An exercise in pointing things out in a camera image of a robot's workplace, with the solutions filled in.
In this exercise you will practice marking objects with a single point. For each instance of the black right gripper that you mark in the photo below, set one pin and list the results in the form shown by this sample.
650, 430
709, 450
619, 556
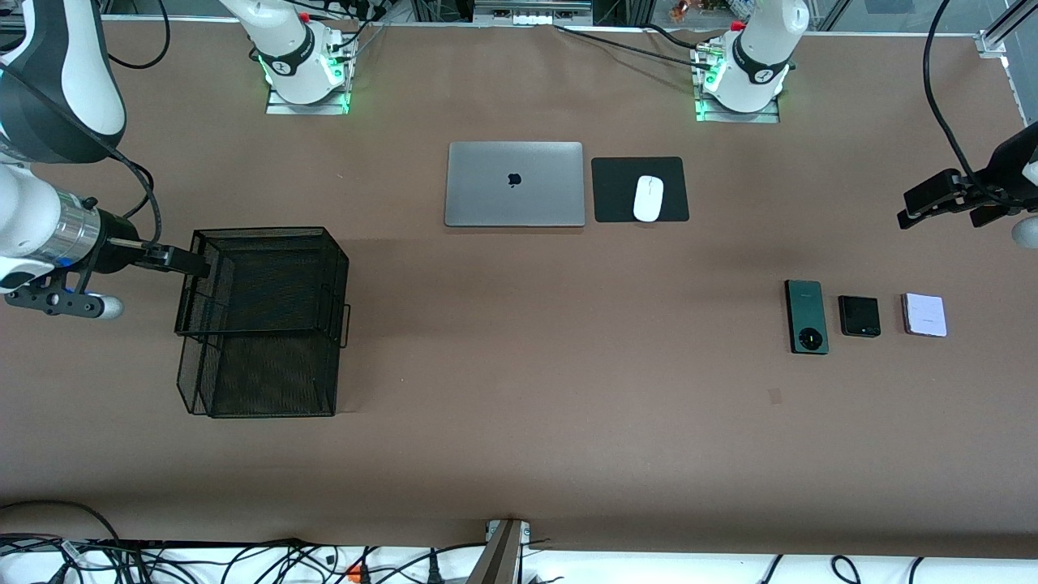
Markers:
116, 242

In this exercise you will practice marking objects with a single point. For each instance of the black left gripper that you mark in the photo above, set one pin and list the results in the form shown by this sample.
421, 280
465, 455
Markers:
1008, 165

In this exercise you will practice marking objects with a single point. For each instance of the pale lilac Huawei flip phone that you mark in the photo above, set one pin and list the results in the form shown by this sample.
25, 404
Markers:
924, 315

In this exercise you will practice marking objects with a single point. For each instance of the black flip phone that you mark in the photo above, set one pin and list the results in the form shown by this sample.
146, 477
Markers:
859, 316

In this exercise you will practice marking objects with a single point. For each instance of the green smartphone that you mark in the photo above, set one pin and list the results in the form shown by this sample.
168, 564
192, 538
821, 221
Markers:
803, 308

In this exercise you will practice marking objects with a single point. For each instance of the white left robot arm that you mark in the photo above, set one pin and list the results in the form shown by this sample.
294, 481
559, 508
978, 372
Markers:
758, 57

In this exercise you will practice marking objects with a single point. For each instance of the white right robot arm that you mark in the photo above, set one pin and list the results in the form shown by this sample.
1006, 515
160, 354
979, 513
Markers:
32, 219

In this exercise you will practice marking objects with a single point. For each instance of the white computer mouse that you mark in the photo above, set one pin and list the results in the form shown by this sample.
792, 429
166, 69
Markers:
649, 199

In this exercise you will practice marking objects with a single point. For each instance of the silver closed laptop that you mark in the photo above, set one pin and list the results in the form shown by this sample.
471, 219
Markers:
486, 195

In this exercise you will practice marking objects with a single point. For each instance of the black mouse pad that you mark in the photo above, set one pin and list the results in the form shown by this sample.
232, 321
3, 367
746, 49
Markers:
616, 191

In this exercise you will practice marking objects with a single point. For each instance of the white power strip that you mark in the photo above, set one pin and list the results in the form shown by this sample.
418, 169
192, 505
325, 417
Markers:
531, 18

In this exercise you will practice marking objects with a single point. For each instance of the aluminium frame corner bracket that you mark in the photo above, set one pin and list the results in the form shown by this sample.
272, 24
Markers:
991, 42

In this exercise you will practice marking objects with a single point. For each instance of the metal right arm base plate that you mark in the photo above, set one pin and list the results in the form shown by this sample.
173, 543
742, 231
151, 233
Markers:
284, 109

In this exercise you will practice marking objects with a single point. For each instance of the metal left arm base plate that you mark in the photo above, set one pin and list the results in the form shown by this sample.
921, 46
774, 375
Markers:
769, 118

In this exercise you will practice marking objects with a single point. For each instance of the grey metal camera post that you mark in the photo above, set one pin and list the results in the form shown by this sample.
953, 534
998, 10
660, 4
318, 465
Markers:
501, 560

